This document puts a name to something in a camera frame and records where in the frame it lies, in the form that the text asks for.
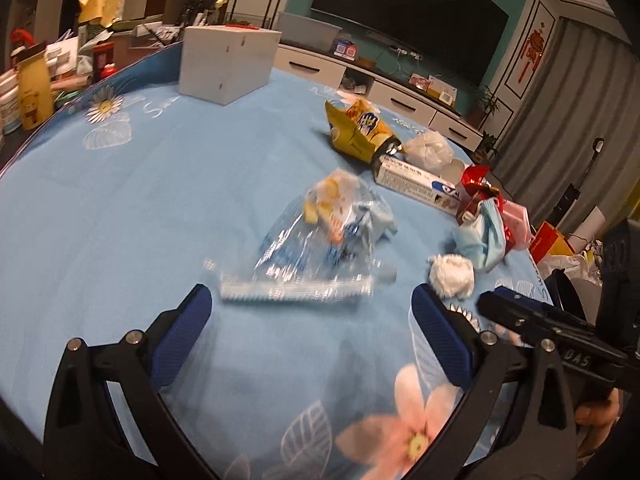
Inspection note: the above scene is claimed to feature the yellow snack bag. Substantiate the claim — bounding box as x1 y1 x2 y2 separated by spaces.
324 97 403 165

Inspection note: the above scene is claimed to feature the white television cabinet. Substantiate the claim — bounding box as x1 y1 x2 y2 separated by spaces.
272 42 485 153

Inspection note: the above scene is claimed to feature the white plastic bag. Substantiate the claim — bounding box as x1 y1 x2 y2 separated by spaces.
537 252 601 286

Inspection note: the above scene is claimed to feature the small potted plant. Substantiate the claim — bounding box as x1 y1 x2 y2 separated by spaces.
472 130 501 163

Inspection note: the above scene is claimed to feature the black stick vacuum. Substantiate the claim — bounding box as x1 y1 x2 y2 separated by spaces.
550 137 606 231

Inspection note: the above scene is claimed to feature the red paper bag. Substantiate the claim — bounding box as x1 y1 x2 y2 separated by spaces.
529 220 576 266

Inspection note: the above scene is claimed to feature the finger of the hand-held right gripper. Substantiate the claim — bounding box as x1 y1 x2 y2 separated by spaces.
477 287 628 391

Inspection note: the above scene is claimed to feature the white cardboard box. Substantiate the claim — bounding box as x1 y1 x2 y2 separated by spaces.
178 25 283 107

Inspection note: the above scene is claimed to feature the white toothpaste box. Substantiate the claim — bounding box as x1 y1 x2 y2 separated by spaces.
374 154 463 216

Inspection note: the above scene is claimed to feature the yellow cloth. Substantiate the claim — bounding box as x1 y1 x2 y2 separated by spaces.
77 0 128 28

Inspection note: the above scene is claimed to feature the large black television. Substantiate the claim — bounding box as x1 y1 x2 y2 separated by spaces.
310 0 511 86

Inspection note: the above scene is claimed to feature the squashed paper cup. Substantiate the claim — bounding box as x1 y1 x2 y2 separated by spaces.
440 157 473 186

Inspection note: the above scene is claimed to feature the red can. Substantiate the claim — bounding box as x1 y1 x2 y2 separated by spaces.
92 42 118 81

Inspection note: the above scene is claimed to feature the clear plastic bag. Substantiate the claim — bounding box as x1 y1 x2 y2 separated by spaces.
202 169 401 307

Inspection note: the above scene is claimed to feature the pink packet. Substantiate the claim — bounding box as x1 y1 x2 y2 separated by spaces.
500 200 532 256

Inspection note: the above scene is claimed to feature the white paper roll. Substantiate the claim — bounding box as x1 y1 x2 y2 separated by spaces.
570 207 606 243

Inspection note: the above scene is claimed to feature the yellow white box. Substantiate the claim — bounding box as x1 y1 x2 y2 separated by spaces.
425 75 458 106

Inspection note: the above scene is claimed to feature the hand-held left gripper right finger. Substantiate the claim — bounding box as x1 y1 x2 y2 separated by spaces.
400 283 578 480

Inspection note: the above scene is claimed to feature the blue face mask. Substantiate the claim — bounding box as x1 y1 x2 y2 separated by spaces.
452 196 508 273

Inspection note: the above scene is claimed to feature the tall potted plant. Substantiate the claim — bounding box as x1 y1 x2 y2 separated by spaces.
467 85 501 128

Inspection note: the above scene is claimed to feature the small white tissue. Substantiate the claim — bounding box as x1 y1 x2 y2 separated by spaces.
427 253 476 301

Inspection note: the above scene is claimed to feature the blue floral tablecloth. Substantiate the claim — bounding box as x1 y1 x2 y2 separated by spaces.
0 40 556 480

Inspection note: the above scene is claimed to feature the red snack packet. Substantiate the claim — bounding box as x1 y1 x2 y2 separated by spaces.
455 164 501 226

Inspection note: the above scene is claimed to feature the black trash bin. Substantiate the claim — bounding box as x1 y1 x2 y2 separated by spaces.
545 269 603 328

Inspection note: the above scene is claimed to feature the person's right hand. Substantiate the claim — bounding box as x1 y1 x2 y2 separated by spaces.
575 389 623 458

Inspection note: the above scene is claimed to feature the red wall ornament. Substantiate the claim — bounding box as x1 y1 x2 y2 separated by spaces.
517 20 546 83

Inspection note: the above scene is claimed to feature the grey storage box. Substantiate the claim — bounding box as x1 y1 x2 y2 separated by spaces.
276 11 342 52

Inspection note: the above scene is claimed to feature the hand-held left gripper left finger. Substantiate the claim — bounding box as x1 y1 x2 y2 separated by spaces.
44 283 221 480

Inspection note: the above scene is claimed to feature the grey curtain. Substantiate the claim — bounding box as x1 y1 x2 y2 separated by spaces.
492 15 640 221

